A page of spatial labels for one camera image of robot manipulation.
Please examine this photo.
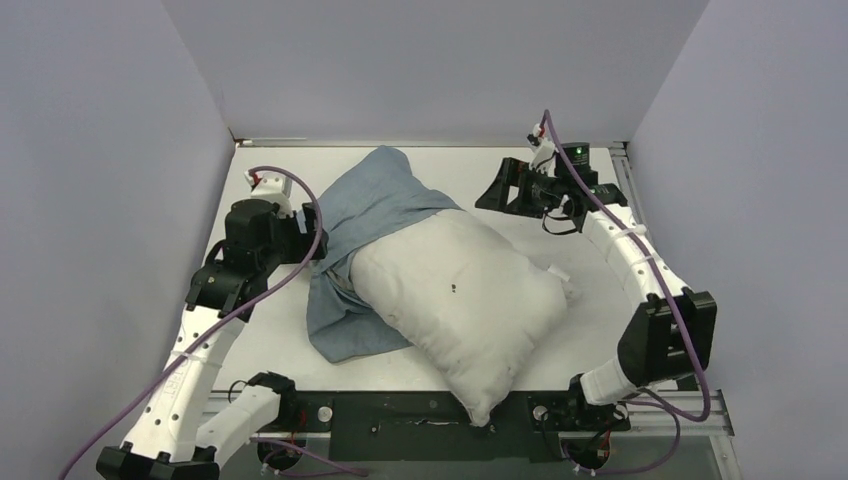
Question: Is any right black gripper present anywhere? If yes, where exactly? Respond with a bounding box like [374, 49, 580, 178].
[476, 158, 567, 219]

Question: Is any patchwork and blue pillowcase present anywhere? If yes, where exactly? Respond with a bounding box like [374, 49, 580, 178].
[306, 146, 459, 364]

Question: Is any cream white pillow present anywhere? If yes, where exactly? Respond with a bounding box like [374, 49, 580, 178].
[349, 209, 577, 427]

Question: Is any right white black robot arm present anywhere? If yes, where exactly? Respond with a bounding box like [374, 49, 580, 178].
[475, 140, 717, 428]

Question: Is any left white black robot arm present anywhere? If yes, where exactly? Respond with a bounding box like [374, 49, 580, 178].
[96, 199, 327, 479]

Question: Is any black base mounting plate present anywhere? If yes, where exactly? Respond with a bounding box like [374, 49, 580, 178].
[261, 391, 630, 461]

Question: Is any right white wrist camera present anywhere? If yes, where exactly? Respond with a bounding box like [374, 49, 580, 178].
[527, 123, 557, 175]

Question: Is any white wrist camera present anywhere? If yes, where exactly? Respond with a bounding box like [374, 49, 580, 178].
[245, 171, 294, 218]
[527, 123, 557, 175]

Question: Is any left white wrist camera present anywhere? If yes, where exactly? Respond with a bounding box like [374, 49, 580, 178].
[245, 171, 294, 218]

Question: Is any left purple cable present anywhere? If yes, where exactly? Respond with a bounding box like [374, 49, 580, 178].
[56, 165, 371, 480]

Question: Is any purple cable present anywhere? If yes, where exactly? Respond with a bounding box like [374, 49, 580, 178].
[56, 165, 371, 480]
[539, 109, 713, 476]

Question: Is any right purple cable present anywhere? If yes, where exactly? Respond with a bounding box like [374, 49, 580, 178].
[539, 109, 713, 476]

